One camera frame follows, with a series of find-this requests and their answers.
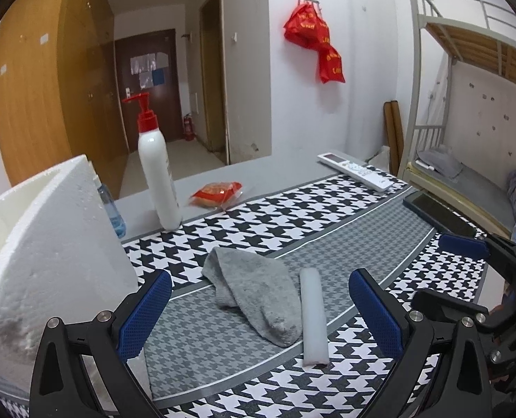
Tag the wooden door frame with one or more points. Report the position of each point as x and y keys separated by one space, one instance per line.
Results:
x=212 y=74

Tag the brown wooden slats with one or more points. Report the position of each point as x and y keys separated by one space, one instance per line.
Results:
x=393 y=135

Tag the dark brown door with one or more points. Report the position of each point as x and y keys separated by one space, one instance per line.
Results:
x=153 y=109

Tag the houndstooth table mat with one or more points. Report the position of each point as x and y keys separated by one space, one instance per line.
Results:
x=258 y=226

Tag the wooden wardrobe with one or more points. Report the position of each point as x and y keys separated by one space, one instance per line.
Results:
x=44 y=96

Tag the red plastic bag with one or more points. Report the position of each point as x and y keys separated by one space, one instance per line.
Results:
x=312 y=35

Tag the metal wall hook rack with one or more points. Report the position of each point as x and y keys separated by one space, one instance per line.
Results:
x=308 y=1

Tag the white pump bottle red cap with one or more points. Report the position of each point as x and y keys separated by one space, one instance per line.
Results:
x=158 y=174

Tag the white foam box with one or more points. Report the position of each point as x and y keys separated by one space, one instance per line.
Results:
x=44 y=270

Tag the white foam strip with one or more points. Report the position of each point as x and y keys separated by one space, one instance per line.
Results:
x=313 y=313

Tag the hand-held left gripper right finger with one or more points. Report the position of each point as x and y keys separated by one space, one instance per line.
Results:
x=375 y=309

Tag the white metal bunk bed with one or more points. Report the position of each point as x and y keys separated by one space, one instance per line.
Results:
x=458 y=35

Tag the red fire extinguisher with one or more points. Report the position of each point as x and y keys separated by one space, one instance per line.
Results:
x=189 y=128

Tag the white remote control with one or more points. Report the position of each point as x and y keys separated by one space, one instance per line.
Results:
x=358 y=170

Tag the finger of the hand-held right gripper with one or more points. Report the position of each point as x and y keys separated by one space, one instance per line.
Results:
x=464 y=247
x=441 y=305

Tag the grey sock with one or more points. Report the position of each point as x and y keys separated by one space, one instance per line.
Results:
x=258 y=287

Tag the blue spray bottle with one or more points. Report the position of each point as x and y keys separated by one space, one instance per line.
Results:
x=112 y=217

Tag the red snack packet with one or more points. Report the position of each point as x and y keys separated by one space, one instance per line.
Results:
x=216 y=193

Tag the grey cloth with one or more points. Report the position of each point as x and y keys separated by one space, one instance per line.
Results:
x=441 y=163

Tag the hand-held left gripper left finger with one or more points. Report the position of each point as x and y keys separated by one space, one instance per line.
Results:
x=147 y=309

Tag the papers on door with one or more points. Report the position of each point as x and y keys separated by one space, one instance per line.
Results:
x=147 y=69

